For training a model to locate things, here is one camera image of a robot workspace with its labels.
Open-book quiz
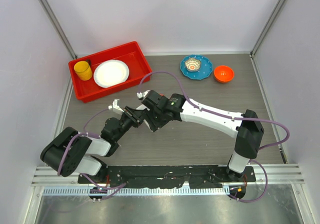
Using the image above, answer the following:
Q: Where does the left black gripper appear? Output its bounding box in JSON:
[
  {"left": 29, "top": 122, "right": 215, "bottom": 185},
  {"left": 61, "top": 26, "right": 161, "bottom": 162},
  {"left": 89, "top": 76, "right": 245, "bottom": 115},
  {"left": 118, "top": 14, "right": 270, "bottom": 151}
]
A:
[{"left": 114, "top": 106, "right": 146, "bottom": 142}]

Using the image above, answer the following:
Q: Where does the white remote control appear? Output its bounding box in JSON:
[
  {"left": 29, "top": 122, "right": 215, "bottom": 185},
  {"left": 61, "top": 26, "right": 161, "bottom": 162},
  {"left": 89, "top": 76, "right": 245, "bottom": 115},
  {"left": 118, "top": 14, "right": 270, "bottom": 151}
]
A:
[{"left": 136, "top": 104, "right": 147, "bottom": 110}]

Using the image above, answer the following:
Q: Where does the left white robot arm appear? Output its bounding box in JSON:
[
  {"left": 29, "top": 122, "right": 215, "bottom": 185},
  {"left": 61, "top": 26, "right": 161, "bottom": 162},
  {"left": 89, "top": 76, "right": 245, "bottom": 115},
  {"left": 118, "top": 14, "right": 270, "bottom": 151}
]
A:
[{"left": 40, "top": 105, "right": 147, "bottom": 184}]

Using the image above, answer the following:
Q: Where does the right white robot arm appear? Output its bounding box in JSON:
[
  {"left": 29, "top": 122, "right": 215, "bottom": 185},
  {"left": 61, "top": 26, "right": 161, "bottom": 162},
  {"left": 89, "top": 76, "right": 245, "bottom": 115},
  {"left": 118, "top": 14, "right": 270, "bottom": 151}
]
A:
[{"left": 137, "top": 90, "right": 265, "bottom": 182}]

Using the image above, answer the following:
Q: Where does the white paper plate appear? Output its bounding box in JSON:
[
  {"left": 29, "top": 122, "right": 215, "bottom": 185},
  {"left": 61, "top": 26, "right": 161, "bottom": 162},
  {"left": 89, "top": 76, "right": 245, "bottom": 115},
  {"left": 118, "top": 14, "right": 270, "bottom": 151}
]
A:
[{"left": 93, "top": 60, "right": 130, "bottom": 88}]

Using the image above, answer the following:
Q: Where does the small patterned bowl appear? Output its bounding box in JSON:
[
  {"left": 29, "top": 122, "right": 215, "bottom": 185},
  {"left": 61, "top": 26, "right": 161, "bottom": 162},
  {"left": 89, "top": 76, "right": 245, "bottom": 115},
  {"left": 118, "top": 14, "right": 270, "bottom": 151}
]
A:
[{"left": 184, "top": 57, "right": 202, "bottom": 72}]

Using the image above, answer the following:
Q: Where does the red plastic bin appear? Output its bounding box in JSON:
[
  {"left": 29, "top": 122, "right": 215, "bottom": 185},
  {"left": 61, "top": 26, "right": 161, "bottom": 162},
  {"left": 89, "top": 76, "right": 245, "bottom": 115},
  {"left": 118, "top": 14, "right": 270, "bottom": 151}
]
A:
[{"left": 68, "top": 41, "right": 152, "bottom": 103}]

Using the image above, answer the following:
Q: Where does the blue plate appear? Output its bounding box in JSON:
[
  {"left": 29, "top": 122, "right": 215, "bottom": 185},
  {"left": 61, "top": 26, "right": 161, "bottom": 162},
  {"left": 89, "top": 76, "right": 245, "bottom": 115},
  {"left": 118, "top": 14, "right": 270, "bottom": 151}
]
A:
[{"left": 180, "top": 54, "right": 214, "bottom": 81}]

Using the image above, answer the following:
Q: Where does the yellow cup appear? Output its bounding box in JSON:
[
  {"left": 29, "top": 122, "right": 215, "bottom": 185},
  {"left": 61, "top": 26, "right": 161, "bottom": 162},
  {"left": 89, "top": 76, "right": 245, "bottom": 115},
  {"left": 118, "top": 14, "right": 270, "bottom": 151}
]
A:
[{"left": 73, "top": 61, "right": 93, "bottom": 81}]

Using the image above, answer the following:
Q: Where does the orange bowl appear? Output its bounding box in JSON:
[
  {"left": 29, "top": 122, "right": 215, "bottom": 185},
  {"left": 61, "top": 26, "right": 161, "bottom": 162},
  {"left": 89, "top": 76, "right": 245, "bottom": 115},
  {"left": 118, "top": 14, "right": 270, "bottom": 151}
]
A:
[{"left": 213, "top": 65, "right": 235, "bottom": 83}]

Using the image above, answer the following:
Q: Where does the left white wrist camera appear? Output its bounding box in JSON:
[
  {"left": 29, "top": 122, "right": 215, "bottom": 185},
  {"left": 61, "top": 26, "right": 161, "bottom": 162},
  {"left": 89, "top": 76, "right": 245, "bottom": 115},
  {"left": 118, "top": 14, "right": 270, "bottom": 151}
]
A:
[{"left": 108, "top": 99, "right": 124, "bottom": 115}]

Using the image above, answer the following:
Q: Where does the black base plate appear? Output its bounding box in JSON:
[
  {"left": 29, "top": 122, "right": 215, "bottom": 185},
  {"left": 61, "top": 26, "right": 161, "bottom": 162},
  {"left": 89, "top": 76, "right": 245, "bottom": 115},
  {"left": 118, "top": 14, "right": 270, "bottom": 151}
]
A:
[{"left": 77, "top": 165, "right": 256, "bottom": 189}]

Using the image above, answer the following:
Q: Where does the white slotted cable duct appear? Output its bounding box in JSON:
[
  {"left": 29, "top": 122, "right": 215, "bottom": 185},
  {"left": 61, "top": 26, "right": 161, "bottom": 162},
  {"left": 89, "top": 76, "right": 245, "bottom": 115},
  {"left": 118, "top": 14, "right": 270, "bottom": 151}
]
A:
[{"left": 42, "top": 186, "right": 230, "bottom": 197}]

